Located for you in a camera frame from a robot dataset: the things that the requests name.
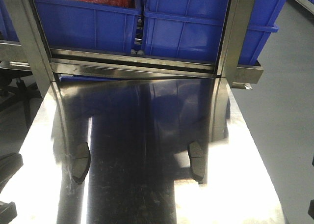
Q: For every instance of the blue plastic bin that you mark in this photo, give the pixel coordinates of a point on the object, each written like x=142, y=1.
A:
x=85, y=25
x=191, y=29

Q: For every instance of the far left blue bin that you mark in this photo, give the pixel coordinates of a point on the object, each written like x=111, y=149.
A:
x=7, y=31

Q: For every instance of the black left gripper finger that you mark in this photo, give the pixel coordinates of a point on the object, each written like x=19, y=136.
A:
x=8, y=212
x=9, y=165

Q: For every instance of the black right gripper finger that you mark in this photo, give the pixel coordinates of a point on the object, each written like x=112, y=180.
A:
x=311, y=209

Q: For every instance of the right blue plastic bin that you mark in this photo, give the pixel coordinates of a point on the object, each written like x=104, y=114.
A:
x=191, y=29

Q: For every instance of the brake pad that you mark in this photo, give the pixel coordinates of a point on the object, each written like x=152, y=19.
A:
x=81, y=162
x=197, y=161

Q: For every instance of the stainless steel shelf frame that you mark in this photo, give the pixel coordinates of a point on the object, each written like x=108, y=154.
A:
x=32, y=53

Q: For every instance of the left blue plastic bin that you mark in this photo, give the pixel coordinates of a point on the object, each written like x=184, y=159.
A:
x=85, y=25

